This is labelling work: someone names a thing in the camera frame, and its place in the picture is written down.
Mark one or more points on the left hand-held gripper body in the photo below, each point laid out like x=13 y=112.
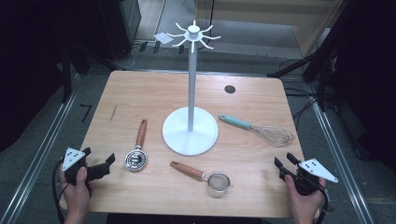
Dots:
x=73 y=161

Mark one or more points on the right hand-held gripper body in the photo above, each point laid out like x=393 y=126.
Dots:
x=314 y=169

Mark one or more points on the white utensil hook rack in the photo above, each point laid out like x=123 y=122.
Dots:
x=190 y=137

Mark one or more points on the person's left hand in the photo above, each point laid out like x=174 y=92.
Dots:
x=77 y=196

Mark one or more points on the person's right hand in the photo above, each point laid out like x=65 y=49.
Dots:
x=305 y=205

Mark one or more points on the dark round table grommet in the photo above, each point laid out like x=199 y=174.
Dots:
x=229 y=89

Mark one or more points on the black tripod stand legs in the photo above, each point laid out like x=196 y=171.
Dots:
x=292 y=67

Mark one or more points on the short black tape strip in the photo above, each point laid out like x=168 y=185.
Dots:
x=143 y=46
x=156 y=46
x=181 y=49

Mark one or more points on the dark cabinet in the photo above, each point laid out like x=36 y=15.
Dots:
x=120 y=25

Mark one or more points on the white paper sheet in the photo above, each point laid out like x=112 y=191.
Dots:
x=163 y=38

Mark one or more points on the light wooden panel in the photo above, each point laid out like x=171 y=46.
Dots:
x=264 y=12

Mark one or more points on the silver metal floor rail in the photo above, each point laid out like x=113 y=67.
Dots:
x=37 y=155
x=339 y=161

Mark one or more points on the black metal stand post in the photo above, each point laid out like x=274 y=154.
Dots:
x=66 y=77

